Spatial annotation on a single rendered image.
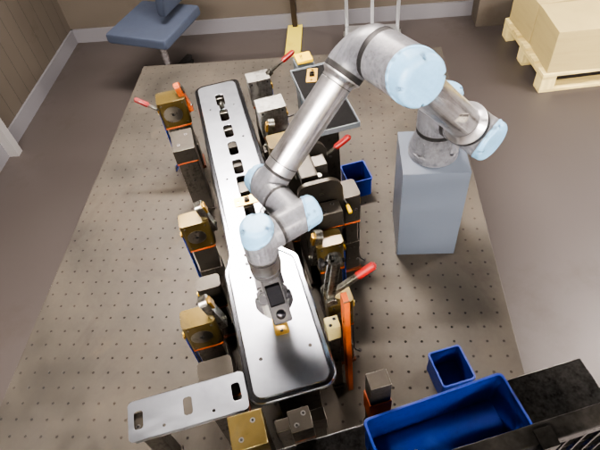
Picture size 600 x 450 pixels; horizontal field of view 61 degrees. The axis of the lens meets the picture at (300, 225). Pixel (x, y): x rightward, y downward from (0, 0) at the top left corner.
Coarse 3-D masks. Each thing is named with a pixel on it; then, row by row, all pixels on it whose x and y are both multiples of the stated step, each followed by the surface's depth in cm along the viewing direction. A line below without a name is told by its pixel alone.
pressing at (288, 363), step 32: (224, 96) 203; (224, 160) 178; (256, 160) 177; (224, 192) 168; (224, 224) 159; (288, 256) 148; (256, 320) 136; (320, 320) 134; (256, 352) 130; (288, 352) 129; (320, 352) 128; (256, 384) 124; (288, 384) 123; (320, 384) 123
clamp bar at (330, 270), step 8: (328, 256) 121; (336, 256) 120; (320, 264) 119; (328, 264) 120; (336, 264) 119; (328, 272) 126; (336, 272) 121; (328, 280) 128; (336, 280) 124; (328, 288) 126; (336, 288) 127; (328, 296) 128
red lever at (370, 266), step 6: (366, 264) 127; (372, 264) 126; (360, 270) 127; (366, 270) 126; (372, 270) 126; (354, 276) 128; (360, 276) 127; (342, 282) 129; (348, 282) 128; (342, 288) 129; (336, 294) 130
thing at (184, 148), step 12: (180, 132) 186; (192, 132) 188; (180, 144) 182; (192, 144) 181; (180, 156) 181; (192, 156) 183; (180, 168) 186; (192, 168) 187; (192, 180) 191; (204, 180) 193; (192, 192) 196; (204, 192) 197
